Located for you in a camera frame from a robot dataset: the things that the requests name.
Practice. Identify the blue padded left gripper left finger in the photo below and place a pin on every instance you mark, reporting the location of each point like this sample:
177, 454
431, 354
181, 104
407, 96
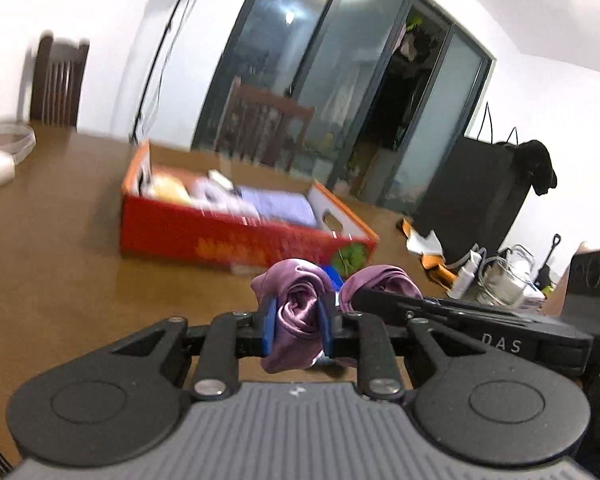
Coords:
221, 345

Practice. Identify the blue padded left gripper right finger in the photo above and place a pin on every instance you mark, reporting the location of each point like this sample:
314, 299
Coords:
364, 339

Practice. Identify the purple satin scrunchie bow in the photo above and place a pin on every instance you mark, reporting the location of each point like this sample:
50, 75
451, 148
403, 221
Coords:
291, 291

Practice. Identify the purple towel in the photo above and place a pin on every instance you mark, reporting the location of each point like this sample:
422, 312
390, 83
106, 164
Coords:
282, 206

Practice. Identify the fuzzy lilac headband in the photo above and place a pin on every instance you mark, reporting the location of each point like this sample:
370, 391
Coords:
205, 194

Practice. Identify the yellow white plush toy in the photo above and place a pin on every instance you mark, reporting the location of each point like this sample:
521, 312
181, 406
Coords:
167, 188

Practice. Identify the clear glass cup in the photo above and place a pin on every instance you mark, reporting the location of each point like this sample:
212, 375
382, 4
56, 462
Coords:
500, 283

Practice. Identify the orange white packet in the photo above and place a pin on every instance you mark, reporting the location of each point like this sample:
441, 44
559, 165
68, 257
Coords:
428, 250

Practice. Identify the white spray bottle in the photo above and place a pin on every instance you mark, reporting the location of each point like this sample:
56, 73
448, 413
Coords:
465, 275

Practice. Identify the red cardboard box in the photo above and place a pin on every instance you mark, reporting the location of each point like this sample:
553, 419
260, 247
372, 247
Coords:
165, 230

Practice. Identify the black bag on table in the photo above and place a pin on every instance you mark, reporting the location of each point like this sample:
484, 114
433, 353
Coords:
473, 199

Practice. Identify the black garment on bag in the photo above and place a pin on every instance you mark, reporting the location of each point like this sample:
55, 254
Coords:
533, 160

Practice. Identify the dark wooden chair centre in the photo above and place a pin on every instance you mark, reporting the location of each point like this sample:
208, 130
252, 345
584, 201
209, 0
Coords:
262, 126

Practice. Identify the dark wooden chair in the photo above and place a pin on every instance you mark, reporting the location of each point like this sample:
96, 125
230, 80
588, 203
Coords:
57, 81
262, 126

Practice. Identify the sliding glass door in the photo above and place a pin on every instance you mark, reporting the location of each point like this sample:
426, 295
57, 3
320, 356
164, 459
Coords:
393, 84

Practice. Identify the dark wooden chair left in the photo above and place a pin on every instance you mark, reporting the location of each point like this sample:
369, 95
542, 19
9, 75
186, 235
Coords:
57, 81

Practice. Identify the studio light on stand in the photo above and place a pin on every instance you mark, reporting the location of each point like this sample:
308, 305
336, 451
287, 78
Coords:
149, 101

